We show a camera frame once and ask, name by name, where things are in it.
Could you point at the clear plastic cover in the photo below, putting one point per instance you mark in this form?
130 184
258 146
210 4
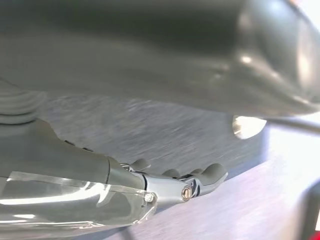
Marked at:
75 205

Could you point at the ribbed grey right arm sleeve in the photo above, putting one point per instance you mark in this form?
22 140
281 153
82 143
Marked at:
17 106

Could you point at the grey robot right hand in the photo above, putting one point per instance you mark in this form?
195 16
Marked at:
155 53

